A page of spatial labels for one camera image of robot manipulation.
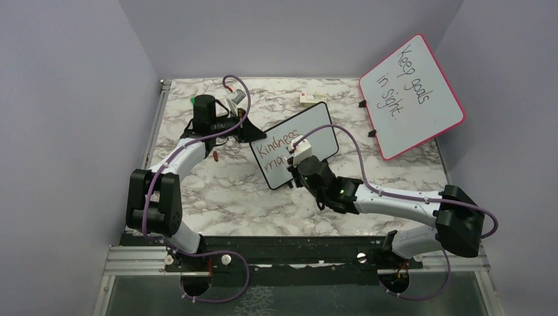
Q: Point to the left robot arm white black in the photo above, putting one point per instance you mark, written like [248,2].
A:
[154,206]

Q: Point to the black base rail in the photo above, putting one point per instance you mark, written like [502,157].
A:
[233,262]

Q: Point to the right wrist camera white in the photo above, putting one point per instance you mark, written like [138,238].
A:
[299,149]

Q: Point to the pink framed whiteboard with text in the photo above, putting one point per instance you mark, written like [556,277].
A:
[409,98]

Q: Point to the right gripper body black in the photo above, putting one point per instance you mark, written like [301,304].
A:
[297,178]

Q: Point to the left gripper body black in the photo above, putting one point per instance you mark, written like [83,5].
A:
[237,132]

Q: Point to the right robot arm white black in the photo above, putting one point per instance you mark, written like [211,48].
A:
[448,219]

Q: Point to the green white eraser box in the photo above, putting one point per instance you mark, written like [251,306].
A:
[309,99]

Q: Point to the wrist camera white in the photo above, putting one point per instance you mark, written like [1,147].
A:
[299,149]
[233,100]

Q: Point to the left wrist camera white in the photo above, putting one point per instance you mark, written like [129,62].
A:
[233,100]

